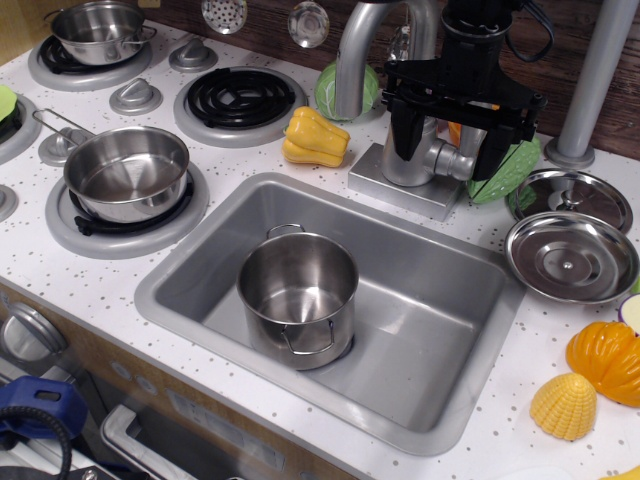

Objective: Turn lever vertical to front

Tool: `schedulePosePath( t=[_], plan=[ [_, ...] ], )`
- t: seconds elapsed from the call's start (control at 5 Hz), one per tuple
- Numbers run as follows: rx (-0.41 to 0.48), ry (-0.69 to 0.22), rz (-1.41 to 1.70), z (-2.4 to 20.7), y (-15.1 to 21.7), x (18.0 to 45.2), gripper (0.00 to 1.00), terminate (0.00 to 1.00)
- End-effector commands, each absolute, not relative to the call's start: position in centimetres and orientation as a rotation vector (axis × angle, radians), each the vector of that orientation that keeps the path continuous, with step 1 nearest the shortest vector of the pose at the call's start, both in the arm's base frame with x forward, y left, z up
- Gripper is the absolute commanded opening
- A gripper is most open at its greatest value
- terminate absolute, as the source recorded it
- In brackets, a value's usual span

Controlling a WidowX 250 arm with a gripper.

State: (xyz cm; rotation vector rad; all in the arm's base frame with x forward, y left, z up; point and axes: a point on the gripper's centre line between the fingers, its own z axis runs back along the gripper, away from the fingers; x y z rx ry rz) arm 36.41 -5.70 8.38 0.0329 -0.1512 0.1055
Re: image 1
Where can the yellow toy bell pepper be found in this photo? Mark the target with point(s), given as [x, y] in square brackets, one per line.
[311, 139]

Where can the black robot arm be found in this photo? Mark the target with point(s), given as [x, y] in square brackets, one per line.
[477, 12]

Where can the yellow toy corn piece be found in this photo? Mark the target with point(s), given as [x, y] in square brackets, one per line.
[565, 407]

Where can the grey toy sink basin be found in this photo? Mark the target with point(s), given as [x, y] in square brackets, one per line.
[384, 324]

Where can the black coil burner centre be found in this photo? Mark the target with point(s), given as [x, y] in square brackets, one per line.
[237, 107]

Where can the orange toy pumpkin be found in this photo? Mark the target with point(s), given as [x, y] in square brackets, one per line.
[607, 355]

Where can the steel pot in sink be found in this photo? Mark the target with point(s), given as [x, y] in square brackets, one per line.
[298, 291]

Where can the burner under saucepan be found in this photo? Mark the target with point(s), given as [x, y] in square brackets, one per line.
[60, 214]

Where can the steel two-handled pan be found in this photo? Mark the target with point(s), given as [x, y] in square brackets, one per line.
[100, 33]

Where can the oven door handle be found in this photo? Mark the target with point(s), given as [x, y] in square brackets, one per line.
[151, 443]

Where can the grey support pole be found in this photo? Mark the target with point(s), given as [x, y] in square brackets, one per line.
[572, 150]

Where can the toy orange slice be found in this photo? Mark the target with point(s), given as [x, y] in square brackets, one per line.
[454, 130]

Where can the silver toy faucet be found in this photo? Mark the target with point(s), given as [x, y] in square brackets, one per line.
[415, 169]

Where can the green toy bitter gourd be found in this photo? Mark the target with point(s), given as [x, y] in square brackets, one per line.
[517, 164]

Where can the grey stove knob left edge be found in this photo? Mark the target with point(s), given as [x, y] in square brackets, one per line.
[8, 202]

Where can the burner under two-handled pan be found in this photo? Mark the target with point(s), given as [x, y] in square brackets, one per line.
[51, 66]

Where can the grey stove knob front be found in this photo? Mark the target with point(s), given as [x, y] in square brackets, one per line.
[56, 148]

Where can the green toy cabbage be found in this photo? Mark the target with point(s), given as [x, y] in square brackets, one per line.
[324, 91]

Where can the grey stove knob middle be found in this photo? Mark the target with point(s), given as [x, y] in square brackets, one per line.
[136, 98]

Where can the grey oven dial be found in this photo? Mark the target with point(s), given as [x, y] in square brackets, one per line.
[28, 336]

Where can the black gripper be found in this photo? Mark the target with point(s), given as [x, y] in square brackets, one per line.
[466, 85]

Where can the grey stove knob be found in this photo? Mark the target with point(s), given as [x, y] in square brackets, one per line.
[193, 57]
[56, 148]
[136, 98]

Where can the grey stove knob rear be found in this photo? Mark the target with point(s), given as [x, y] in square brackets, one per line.
[193, 57]

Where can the silver faucet lever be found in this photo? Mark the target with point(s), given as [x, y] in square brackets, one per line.
[445, 159]

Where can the steel saucepan with handle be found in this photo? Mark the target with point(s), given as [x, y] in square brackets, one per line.
[127, 175]

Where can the steel lid with knob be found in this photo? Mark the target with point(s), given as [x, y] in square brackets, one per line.
[553, 190]

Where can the steel upturned lid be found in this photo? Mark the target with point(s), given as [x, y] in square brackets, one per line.
[572, 258]

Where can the burner at left edge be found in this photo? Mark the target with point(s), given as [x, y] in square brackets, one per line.
[23, 138]

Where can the green toy leaf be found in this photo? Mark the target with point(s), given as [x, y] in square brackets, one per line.
[8, 101]

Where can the hanging perforated steel skimmer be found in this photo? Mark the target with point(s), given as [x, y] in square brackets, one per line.
[225, 17]

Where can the blue clamp with cable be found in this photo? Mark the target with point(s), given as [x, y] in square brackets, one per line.
[38, 408]

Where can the purple white toy eggplant slice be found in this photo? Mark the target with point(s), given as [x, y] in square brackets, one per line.
[629, 313]

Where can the hanging steel ladle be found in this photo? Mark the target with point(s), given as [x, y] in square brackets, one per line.
[308, 24]

